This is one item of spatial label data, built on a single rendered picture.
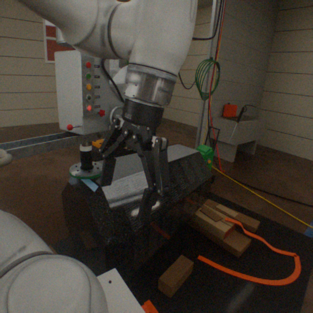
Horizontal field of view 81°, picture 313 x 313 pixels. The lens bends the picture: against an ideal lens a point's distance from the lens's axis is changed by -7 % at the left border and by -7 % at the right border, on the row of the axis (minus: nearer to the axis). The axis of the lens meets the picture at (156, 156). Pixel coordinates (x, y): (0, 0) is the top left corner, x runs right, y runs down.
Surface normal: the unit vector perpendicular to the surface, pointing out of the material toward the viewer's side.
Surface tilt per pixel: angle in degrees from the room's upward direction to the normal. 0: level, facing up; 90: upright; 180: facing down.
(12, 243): 58
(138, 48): 100
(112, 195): 45
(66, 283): 9
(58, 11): 126
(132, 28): 84
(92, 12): 86
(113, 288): 4
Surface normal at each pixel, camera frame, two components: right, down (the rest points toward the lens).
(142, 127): -0.66, 0.07
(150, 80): 0.00, 0.32
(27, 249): 0.39, -0.91
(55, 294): 0.21, -0.89
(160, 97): 0.71, 0.39
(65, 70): -0.52, 0.26
